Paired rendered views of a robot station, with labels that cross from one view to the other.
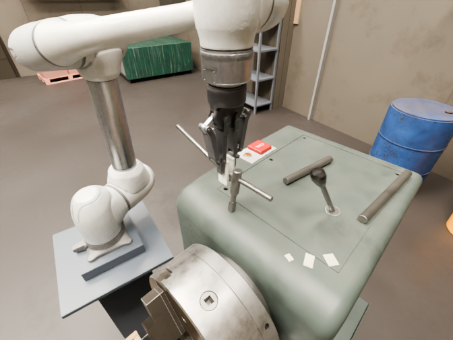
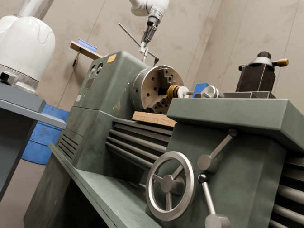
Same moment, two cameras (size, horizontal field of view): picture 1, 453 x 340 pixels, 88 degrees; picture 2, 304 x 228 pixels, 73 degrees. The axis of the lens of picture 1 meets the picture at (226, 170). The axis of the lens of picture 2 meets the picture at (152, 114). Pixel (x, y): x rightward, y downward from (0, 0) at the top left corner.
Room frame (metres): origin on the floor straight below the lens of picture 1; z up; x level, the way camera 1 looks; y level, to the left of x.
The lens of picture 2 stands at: (0.02, 1.19, 0.77)
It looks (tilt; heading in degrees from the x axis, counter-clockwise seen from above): 9 degrees up; 281
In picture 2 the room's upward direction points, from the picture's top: 20 degrees clockwise
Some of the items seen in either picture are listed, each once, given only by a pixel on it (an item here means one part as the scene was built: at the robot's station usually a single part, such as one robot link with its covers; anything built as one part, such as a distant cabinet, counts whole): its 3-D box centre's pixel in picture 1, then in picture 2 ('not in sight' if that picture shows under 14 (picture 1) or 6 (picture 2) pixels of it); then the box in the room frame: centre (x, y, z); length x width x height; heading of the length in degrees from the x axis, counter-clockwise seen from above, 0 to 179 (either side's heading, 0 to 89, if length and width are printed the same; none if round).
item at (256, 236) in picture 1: (292, 225); (123, 95); (0.53, -0.22, 1.06); 0.59 x 0.48 x 0.39; 134
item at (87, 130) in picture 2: not in sight; (91, 178); (0.52, -0.22, 0.43); 0.60 x 0.48 x 0.86; 134
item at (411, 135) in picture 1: (405, 147); (46, 132); (2.07, -1.83, 0.43); 0.58 x 0.58 x 0.86
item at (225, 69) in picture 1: (226, 65); (155, 16); (0.44, 0.00, 1.59); 0.09 x 0.09 x 0.06
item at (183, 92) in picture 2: not in sight; (191, 93); (0.05, 0.23, 1.08); 0.13 x 0.07 x 0.07; 134
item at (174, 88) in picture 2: not in sight; (176, 93); (0.13, 0.16, 1.08); 0.09 x 0.09 x 0.09; 44
